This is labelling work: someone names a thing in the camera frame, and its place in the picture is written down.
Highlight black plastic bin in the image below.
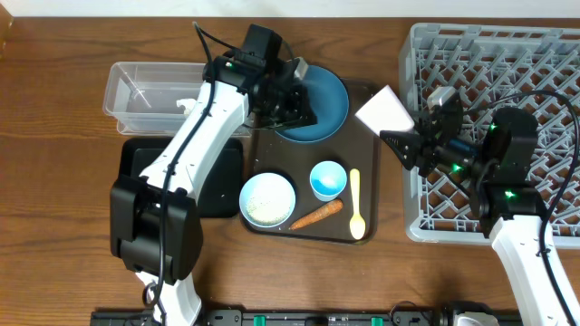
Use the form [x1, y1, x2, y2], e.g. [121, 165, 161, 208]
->
[119, 137, 243, 218]

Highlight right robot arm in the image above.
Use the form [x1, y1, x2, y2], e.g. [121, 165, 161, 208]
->
[378, 95, 579, 325]

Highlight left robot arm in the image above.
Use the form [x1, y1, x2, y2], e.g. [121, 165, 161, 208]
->
[92, 24, 316, 325]

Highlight orange carrot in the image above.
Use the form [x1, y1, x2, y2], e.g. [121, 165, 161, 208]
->
[289, 199, 343, 230]

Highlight light blue plastic cup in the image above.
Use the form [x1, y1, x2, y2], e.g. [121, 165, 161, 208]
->
[309, 160, 348, 202]

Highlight cream plastic spoon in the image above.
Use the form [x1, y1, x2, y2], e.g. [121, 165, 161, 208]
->
[349, 168, 366, 240]

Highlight clear plastic bin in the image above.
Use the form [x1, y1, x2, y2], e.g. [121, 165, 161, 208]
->
[102, 62, 255, 139]

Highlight pink plastic cup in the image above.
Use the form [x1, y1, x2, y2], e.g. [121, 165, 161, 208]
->
[354, 85, 414, 136]

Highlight dark blue plate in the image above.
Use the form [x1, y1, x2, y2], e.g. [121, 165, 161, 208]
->
[276, 65, 350, 143]

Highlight light blue rice bowl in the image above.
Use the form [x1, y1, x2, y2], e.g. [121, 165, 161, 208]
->
[238, 172, 296, 228]

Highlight white tissue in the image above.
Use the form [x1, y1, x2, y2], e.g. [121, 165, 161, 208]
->
[176, 99, 197, 116]

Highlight grey dishwasher rack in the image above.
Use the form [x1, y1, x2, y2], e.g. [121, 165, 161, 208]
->
[399, 24, 579, 249]

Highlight dark brown serving tray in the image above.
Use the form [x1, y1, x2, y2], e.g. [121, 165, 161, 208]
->
[242, 79, 381, 245]

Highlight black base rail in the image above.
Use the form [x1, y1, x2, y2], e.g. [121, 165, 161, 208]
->
[89, 309, 522, 326]

